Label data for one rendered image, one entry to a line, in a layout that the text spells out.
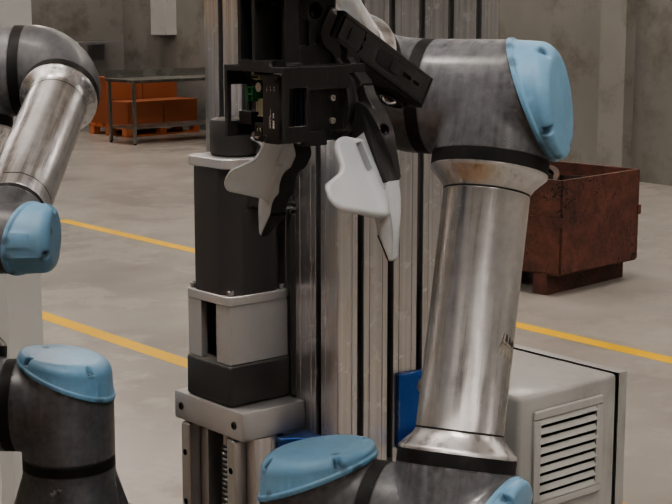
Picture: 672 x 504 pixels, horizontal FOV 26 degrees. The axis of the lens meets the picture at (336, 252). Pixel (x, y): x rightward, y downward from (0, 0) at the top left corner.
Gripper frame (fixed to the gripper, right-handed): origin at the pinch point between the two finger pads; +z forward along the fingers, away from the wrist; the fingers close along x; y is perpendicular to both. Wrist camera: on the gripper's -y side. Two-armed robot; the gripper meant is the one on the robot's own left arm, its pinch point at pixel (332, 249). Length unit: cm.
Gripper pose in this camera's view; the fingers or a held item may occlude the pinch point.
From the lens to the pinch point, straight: 108.4
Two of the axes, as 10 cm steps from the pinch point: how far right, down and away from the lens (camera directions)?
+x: 6.4, 1.3, -7.5
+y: -7.7, 1.1, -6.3
